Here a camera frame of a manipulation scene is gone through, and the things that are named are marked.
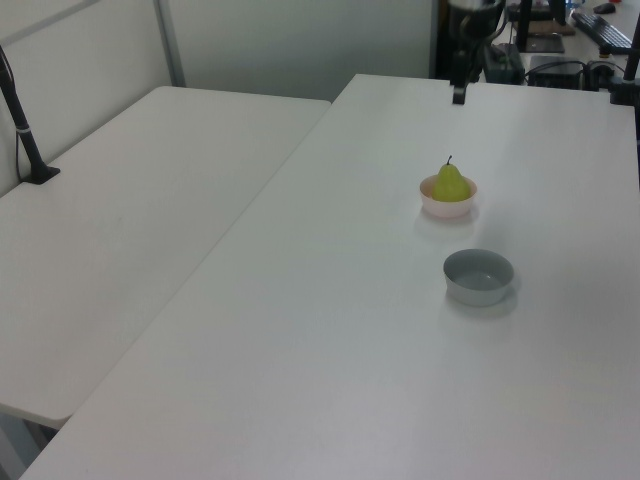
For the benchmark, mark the grey plastic bowl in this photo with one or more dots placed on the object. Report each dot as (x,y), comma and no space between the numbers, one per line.
(477,280)

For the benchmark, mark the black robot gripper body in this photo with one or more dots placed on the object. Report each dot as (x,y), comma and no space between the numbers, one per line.
(475,17)

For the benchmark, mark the black computer keyboard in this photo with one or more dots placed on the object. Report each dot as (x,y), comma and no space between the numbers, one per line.
(602,29)

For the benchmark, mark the green yellow pear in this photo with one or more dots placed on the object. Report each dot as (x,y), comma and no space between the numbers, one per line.
(450,184)

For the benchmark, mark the dark control box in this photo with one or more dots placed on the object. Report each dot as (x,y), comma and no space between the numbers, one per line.
(505,65)

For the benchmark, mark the black clamped camera stand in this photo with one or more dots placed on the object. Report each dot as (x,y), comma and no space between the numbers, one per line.
(627,75)

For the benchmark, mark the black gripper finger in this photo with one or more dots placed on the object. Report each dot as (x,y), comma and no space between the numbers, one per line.
(475,62)
(459,75)

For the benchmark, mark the black computer mouse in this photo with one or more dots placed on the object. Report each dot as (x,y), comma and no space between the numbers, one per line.
(604,7)

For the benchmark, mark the brown wooden board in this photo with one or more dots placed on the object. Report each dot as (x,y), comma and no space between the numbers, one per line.
(550,27)

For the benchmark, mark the pink plastic bowl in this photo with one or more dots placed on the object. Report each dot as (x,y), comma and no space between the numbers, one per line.
(445,207)

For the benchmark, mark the black flat pad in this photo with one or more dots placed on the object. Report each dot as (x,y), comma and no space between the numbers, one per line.
(545,45)

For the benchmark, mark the black camera stand with base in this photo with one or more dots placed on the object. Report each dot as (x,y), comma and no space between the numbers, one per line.
(22,130)

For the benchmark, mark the white side table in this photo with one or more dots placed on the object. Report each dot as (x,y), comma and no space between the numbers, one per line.
(125,225)

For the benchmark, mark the black metal frame post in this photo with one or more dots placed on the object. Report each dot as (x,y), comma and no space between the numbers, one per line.
(524,22)

